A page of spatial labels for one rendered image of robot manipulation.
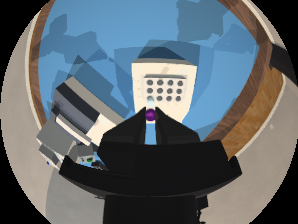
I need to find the blue flat mat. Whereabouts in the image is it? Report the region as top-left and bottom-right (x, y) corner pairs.
(38, 0), (259, 142)

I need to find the clear test tube with liquid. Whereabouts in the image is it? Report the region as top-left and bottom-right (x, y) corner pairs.
(146, 95), (155, 122)

